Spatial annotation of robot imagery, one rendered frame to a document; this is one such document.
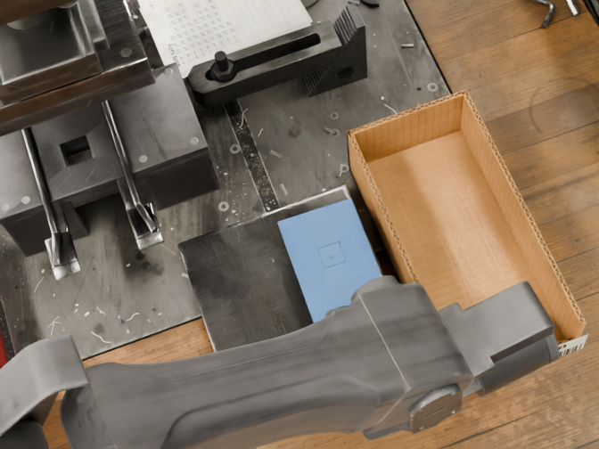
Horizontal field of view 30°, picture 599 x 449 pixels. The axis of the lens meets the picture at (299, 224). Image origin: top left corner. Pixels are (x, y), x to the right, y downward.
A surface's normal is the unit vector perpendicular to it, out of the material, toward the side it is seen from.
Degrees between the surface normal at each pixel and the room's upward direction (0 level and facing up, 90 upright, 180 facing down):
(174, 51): 1
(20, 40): 0
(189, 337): 0
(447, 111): 90
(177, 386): 30
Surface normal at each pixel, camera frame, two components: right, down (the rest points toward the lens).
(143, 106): -0.08, -0.43
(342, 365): 0.36, -0.58
